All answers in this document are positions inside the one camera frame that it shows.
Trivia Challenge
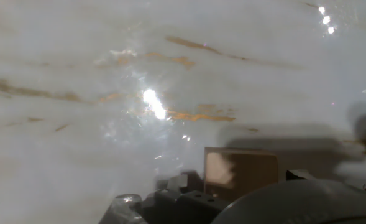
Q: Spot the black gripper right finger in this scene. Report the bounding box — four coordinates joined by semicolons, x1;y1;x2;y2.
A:
285;169;316;182

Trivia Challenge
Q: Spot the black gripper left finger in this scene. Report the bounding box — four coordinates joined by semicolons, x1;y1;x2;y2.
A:
140;170;230;224

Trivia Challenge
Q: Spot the large wooden cube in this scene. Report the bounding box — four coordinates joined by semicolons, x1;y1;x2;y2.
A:
203;146;279;203

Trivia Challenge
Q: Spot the white marble pattern mat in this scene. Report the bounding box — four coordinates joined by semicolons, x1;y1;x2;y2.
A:
0;0;366;224

